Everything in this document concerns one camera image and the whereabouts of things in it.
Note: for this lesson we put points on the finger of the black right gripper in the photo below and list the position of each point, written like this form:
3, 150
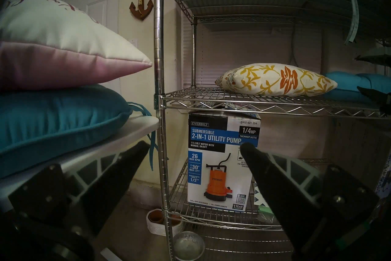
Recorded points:
383, 101
378, 60

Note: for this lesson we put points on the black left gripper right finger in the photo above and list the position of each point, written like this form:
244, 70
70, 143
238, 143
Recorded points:
284, 199

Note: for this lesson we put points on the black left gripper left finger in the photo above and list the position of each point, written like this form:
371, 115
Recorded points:
104, 190

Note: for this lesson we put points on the floral print throw pillow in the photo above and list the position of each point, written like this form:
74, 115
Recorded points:
275, 80

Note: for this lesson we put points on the white pink script pillow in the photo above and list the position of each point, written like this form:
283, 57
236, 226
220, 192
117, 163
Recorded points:
61, 43

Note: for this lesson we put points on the teal seat cushion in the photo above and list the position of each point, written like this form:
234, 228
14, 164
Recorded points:
55, 122
345, 86

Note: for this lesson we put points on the light blue patio cushion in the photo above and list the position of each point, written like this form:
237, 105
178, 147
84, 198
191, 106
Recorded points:
354, 18

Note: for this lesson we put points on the zigzag-edged paper sheets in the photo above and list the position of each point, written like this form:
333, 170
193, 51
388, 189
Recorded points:
265, 210

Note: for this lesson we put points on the white zigzag edged envelope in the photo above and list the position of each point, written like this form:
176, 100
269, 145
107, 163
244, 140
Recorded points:
259, 196

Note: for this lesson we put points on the white rolling side table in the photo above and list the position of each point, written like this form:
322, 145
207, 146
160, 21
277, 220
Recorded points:
134, 132

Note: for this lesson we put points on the utility pump cardboard box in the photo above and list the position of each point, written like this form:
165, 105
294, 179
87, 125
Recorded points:
220, 171

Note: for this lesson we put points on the lamp picture cardboard box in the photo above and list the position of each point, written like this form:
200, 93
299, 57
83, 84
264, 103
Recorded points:
385, 177

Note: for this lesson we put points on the small metal bowl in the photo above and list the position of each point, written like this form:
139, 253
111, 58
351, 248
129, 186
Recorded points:
188, 246

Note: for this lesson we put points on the white wall light switch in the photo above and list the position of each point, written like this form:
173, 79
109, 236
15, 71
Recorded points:
133, 43

